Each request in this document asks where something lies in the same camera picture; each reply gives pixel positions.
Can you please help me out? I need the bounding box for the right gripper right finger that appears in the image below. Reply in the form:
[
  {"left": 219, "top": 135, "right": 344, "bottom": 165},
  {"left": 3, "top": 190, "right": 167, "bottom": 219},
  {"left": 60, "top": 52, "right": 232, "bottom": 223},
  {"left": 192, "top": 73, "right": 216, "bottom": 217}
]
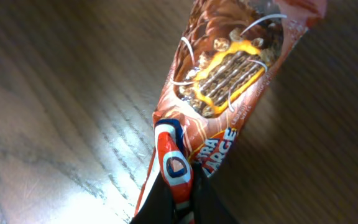
[{"left": 191, "top": 164, "right": 238, "bottom": 224}]

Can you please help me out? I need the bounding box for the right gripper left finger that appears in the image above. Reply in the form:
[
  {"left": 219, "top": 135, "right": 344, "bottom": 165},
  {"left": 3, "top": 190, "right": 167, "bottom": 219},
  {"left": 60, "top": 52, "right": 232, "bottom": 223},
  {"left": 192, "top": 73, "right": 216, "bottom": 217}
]
[{"left": 130, "top": 174, "right": 174, "bottom": 224}]

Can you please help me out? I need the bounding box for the orange chocolate bar wrapper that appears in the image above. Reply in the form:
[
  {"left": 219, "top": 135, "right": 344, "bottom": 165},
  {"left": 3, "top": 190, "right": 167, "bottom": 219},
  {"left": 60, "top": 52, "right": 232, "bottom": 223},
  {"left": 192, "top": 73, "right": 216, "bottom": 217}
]
[{"left": 134, "top": 0, "right": 327, "bottom": 224}]

